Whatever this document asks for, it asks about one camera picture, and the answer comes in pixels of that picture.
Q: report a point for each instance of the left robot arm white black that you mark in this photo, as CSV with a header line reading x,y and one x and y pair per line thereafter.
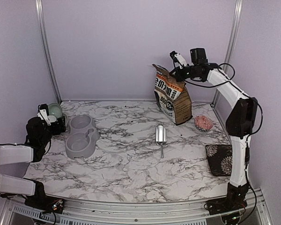
x,y
37,144

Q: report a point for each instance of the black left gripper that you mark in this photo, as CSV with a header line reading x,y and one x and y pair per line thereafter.
x,y
62,128

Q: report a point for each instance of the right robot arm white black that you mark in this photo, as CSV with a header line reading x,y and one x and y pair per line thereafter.
x,y
239,123

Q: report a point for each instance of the grey double pet bowl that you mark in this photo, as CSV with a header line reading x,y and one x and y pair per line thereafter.
x,y
83,137

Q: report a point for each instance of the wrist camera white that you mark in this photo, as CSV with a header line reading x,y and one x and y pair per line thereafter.
x,y
43,113
179,59

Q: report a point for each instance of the red patterned small bowl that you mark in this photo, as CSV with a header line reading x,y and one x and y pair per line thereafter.
x,y
203,123

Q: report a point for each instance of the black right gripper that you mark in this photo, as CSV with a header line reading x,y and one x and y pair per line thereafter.
x,y
178,77

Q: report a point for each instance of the front aluminium rail base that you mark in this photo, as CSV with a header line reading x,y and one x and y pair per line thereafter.
x,y
84,212

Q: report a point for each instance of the brown dog food bag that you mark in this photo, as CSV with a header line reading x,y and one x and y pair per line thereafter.
x,y
172,97

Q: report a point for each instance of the metal food scoop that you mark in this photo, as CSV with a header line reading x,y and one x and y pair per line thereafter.
x,y
160,137

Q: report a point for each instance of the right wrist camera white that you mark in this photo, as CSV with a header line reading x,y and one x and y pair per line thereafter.
x,y
179,59

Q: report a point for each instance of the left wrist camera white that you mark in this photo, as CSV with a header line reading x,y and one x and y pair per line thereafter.
x,y
43,113

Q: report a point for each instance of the right aluminium frame post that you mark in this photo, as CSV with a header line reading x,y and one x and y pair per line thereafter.
x,y
231,43

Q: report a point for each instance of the white orange bowl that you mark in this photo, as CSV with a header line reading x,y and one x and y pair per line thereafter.
x,y
51,119

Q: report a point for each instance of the aluminium frame post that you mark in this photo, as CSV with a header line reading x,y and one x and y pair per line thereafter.
x,y
45,43
231,43

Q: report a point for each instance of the green ceramic bowl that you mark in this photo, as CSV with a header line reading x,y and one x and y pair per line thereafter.
x,y
55,110

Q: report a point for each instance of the black floral square plate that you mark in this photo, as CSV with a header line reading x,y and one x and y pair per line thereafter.
x,y
219,157

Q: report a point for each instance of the left aluminium frame post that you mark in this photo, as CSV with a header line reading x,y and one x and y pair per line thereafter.
x,y
45,43

